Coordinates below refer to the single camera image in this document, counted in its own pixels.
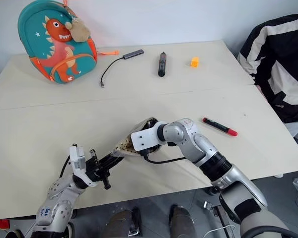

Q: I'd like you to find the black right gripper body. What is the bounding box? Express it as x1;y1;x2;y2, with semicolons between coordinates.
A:
138;118;162;157

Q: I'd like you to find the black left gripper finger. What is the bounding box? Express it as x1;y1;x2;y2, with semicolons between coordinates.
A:
103;158;123;173
99;153;121;166

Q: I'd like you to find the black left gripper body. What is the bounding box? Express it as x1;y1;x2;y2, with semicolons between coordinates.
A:
84;149;112;190

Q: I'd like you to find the grey checked pencil pouch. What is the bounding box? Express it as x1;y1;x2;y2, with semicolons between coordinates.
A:
113;117;164;157

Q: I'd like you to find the red black marker pen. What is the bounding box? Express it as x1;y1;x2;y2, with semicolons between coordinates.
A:
202;117;238;137

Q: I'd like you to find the dark rounded shape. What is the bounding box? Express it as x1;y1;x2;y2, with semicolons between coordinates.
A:
169;204;197;238
105;207;142;238

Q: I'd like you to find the metal caster wheel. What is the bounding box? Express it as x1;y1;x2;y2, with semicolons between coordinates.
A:
203;200;239;238

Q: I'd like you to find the teal dinosaur backpack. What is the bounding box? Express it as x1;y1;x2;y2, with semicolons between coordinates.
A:
17;0;120;84

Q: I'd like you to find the beige plush toy pendant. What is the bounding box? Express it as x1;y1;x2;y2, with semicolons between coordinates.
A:
65;18;92;42

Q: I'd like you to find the person in black white jacket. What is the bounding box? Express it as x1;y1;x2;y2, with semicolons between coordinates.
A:
237;12;298;144

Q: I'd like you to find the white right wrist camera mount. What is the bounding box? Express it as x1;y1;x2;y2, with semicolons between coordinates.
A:
130;120;164;152

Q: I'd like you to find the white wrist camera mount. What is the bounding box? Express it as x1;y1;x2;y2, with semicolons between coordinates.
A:
130;120;164;152
69;143;94;186

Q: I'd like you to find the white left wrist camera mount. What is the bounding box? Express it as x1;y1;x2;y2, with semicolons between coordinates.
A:
69;143;94;186

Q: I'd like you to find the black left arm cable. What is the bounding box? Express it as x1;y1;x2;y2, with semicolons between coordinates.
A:
59;155;73;178

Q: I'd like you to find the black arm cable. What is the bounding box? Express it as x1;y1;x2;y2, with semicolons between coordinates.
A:
59;155;73;178
144;151;187;165

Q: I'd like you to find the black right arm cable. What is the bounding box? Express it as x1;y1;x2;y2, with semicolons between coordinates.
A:
144;151;187;165

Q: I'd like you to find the grey USB hub with cable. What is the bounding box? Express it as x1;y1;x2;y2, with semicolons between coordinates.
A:
100;49;145;88

